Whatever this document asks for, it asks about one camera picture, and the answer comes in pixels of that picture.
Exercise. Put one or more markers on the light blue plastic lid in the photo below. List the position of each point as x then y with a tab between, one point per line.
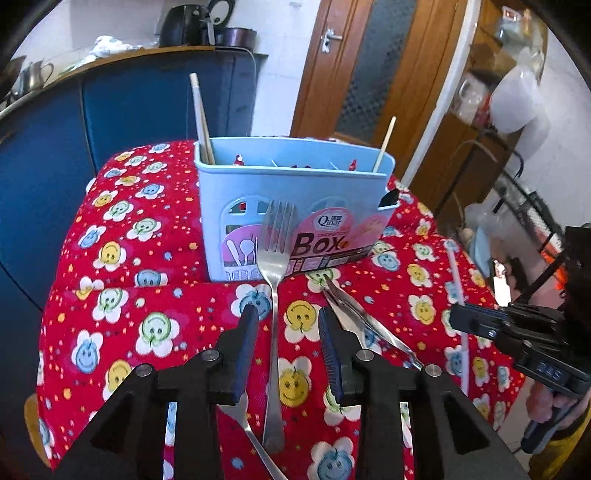
482	249

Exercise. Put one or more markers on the steel kettle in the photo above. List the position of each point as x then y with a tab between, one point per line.
30	78

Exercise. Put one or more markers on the person's right hand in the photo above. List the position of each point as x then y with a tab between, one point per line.
540	404

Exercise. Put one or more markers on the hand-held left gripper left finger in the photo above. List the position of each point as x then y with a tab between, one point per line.
247	350

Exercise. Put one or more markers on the wooden door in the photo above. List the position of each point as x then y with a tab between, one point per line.
323	92

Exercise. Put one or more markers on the black metal cart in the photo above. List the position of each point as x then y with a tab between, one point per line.
531	203

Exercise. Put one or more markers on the black rice cooker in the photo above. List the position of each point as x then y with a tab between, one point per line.
238	37

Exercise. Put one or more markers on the white plastic bag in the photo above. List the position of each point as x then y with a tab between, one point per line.
517	106

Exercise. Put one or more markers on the red smiley flower tablecloth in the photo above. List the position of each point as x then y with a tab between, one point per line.
138	258

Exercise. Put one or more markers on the blue base cabinets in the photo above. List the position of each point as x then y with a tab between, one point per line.
138	106

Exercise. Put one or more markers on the black air fryer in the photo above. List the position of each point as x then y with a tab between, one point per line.
184	25

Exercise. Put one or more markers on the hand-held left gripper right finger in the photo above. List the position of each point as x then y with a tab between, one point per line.
330	355

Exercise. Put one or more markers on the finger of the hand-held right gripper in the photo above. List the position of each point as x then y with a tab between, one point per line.
480	321

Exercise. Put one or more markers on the person's right forearm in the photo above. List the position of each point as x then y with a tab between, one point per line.
563	452

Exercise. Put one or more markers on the wooden shelf unit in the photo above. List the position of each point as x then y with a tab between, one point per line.
471	134

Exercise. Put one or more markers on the white cloth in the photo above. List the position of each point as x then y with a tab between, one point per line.
108	48

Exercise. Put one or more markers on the steel table knife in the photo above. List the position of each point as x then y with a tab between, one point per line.
369	321

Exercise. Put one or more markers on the large steel fork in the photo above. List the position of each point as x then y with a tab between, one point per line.
272	277

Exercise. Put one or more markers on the light blue utensil box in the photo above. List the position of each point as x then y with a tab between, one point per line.
240	184

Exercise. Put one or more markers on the cream chopstick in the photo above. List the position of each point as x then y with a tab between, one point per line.
197	101

